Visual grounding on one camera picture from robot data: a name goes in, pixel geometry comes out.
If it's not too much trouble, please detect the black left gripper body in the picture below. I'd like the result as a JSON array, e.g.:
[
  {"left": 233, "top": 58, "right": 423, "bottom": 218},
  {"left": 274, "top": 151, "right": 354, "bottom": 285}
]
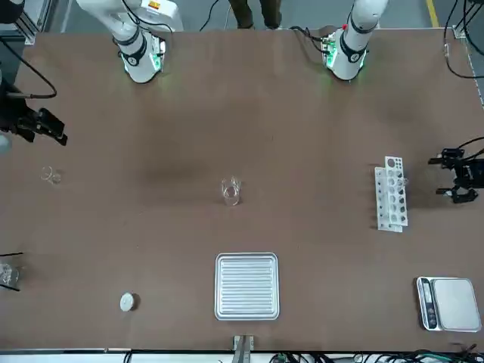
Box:
[{"left": 455, "top": 157, "right": 484, "bottom": 190}]

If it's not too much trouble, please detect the white slotted edge strip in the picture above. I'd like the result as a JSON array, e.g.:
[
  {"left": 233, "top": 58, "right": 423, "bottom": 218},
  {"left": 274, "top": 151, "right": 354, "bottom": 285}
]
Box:
[{"left": 465, "top": 33, "right": 484, "bottom": 109}]

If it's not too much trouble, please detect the white box with yellow label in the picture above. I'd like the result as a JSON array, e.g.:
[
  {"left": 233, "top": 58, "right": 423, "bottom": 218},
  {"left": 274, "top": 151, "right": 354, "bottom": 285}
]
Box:
[{"left": 140, "top": 0, "right": 185, "bottom": 33}]

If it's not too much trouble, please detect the person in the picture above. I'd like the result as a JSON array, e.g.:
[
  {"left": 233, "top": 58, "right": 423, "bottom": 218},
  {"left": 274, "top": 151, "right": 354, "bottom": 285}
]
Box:
[{"left": 228, "top": 0, "right": 284, "bottom": 31}]

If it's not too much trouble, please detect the black right arm foot cable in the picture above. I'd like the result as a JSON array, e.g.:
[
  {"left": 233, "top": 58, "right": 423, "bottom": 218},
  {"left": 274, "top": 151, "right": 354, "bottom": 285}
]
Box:
[{"left": 120, "top": 0, "right": 178, "bottom": 35}]

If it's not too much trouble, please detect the aluminium frame post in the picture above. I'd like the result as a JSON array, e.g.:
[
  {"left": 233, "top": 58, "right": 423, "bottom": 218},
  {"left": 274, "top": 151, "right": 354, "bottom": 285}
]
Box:
[
  {"left": 14, "top": 0, "right": 52, "bottom": 45},
  {"left": 232, "top": 334, "right": 256, "bottom": 363}
]

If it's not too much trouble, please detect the small clear glass beaker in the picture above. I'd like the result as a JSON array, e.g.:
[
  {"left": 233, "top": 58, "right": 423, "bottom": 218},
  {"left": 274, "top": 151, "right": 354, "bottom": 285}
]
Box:
[{"left": 39, "top": 165, "right": 64, "bottom": 187}]

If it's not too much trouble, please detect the black left arm foot cable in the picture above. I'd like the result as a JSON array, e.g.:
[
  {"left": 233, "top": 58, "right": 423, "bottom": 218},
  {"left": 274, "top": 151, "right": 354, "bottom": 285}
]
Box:
[{"left": 289, "top": 25, "right": 330, "bottom": 52}]

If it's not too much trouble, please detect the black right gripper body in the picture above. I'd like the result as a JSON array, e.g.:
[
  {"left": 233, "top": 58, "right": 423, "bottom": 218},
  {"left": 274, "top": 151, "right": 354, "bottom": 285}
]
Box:
[{"left": 0, "top": 98, "right": 31, "bottom": 134}]

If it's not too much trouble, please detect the silver digital scale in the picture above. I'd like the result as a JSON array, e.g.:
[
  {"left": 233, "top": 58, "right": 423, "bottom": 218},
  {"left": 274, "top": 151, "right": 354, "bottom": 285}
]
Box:
[{"left": 415, "top": 275, "right": 484, "bottom": 334}]

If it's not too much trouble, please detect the black arm foot cable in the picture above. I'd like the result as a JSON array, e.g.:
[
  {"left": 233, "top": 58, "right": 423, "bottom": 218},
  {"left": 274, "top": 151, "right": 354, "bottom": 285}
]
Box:
[
  {"left": 120, "top": 0, "right": 178, "bottom": 35},
  {"left": 289, "top": 25, "right": 330, "bottom": 52}
]

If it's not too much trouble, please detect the white test tube rack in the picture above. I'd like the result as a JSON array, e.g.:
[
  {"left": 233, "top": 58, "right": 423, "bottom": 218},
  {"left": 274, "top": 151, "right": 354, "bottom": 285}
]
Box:
[{"left": 373, "top": 154, "right": 411, "bottom": 234}]

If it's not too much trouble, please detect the round glass flask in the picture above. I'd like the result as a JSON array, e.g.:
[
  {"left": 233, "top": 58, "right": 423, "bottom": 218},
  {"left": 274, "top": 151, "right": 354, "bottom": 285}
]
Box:
[{"left": 0, "top": 261, "right": 20, "bottom": 288}]

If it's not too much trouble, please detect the ribbed metal tray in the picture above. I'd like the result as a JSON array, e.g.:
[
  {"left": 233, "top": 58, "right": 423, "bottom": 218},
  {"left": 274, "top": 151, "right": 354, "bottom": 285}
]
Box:
[{"left": 213, "top": 251, "right": 281, "bottom": 322}]

